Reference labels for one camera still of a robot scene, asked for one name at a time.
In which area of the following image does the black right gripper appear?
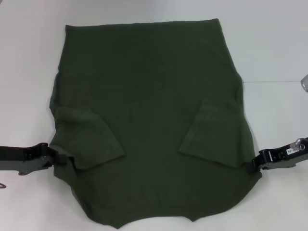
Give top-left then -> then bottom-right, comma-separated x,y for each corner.
246,137 -> 308,174

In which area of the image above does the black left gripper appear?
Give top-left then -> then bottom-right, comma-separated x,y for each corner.
0,139 -> 70,176

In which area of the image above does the dark green shirt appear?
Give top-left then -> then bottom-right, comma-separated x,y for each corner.
49,18 -> 263,229

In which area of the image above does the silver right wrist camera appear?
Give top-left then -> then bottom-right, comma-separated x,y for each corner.
300,74 -> 308,93

